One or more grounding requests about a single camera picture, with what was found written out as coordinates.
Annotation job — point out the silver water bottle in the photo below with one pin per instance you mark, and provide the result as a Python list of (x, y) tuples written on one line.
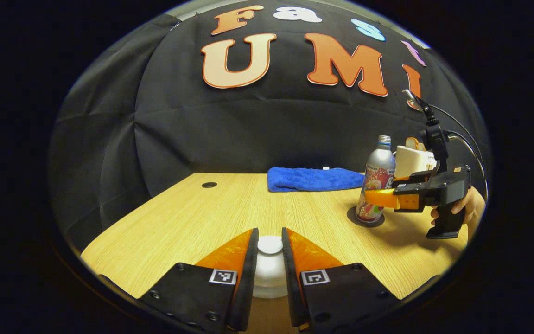
[(380, 162)]

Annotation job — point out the blue towel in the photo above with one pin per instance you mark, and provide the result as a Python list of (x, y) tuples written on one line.
[(313, 178)]

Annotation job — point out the toast slice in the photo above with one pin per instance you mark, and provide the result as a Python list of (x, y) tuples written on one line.
[(411, 143)]

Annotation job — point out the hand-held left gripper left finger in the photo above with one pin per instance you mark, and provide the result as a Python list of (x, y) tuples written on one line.
[(248, 287)]

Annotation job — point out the dark round coaster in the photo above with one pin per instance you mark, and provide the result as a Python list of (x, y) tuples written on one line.
[(357, 221)]

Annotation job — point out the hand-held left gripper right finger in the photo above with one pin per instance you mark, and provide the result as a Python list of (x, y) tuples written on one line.
[(291, 287)]

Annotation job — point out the black backdrop cloth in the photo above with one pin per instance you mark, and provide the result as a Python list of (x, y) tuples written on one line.
[(248, 130)]

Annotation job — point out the white toaster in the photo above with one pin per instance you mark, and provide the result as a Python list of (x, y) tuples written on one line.
[(413, 162)]

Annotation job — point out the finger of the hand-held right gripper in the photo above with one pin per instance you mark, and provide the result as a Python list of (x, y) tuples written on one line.
[(415, 176), (383, 197)]

